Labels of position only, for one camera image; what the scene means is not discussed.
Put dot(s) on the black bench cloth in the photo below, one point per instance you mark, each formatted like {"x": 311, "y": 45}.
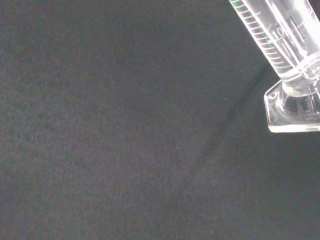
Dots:
{"x": 125, "y": 125}

